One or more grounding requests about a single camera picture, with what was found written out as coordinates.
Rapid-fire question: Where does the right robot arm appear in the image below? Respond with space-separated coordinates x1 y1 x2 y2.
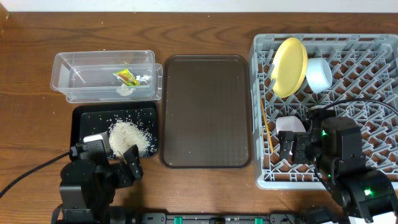
277 108 397 223

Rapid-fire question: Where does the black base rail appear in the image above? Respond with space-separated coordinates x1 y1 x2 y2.
141 213 338 224

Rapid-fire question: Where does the white napkin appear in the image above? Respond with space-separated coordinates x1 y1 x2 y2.
115 75 151 96

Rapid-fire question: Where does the green orange snack wrapper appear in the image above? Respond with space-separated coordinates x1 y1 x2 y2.
113 68 140 86

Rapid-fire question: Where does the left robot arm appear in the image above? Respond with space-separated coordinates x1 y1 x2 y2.
51 133 144 224

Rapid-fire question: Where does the white bowl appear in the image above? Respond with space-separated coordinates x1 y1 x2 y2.
306 58 332 94

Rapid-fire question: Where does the black waste tray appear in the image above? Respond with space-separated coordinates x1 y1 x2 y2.
70 101 158 159

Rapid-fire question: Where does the brown serving tray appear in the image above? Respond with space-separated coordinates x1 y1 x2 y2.
159 55 252 169

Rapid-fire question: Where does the white cup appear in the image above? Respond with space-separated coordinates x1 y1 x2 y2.
276 116 306 133

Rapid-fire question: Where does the wooden chopstick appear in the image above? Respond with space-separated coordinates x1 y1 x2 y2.
260 98 274 154

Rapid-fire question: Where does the yellow plate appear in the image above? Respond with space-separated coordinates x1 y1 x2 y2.
271 37 308 98

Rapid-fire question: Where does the grey dishwasher rack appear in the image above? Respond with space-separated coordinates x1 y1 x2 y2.
249 34 397 190

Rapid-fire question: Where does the clear plastic bin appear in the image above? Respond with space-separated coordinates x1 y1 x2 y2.
50 50 163 103

